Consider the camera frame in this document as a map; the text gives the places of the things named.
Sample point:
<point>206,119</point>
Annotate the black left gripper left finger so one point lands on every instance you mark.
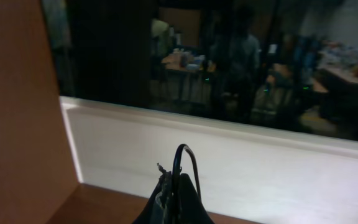
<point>158,209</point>

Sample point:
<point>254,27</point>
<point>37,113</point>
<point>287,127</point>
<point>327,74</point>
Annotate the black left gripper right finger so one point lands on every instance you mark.
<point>190,209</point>

